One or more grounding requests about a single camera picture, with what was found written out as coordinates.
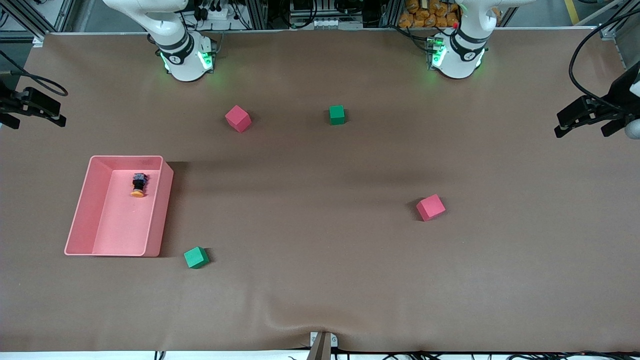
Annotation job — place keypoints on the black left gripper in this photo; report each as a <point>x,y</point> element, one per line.
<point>621,96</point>

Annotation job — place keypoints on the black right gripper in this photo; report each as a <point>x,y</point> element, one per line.
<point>7,100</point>

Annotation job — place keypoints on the black button with orange cap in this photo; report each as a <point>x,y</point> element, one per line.
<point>138,184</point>

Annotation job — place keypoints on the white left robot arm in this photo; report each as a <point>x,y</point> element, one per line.
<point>457,65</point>

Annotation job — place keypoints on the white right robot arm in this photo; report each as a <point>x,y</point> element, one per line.
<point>185,65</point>

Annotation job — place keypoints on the pink plastic bin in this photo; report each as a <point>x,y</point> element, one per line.
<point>122,220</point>

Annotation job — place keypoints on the pink foam cube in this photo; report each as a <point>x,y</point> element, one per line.
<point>238,119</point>
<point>430,208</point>

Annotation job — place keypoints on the pile of orange packs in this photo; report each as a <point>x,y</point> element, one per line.
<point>430,15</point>

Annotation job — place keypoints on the white power strip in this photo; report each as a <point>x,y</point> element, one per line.
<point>217,11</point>

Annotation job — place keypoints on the green foam cube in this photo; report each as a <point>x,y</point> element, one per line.
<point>337,115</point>
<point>195,258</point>

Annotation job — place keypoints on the brown table mat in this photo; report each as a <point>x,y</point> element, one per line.
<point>320,200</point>

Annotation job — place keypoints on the aluminium frame profile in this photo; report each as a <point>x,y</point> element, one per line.
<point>622,30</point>
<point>30,20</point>

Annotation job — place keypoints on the aluminium camera mount post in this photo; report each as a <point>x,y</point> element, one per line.
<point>320,350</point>

